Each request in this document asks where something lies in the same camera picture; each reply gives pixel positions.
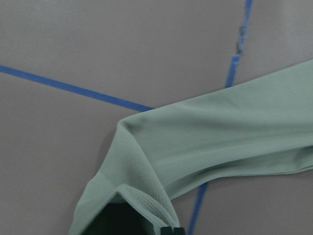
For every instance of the light green long-sleeve shirt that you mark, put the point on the light green long-sleeve shirt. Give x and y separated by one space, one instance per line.
261 127

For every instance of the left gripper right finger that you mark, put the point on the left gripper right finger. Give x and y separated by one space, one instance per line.
179 231

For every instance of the blue tape line crosswise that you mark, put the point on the blue tape line crosswise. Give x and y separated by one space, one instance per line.
75 89

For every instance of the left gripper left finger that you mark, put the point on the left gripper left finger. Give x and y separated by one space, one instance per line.
166 231

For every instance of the blue tape line lengthwise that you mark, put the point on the blue tape line lengthwise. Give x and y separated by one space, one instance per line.
235 61

